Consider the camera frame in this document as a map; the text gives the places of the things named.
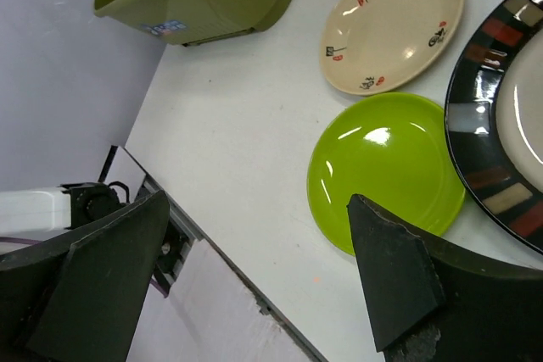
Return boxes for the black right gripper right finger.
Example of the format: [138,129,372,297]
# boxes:
[347,194,542,361]

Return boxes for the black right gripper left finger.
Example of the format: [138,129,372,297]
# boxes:
[1,191,170,361]

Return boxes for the large black rimmed beige plate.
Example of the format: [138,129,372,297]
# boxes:
[445,0,542,252]

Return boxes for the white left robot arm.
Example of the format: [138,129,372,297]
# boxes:
[1,0,132,236]

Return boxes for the lime green round plate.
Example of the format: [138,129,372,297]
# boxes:
[306,92,466,255]

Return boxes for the beige plate with characters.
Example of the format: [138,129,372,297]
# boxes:
[319,0,465,96]

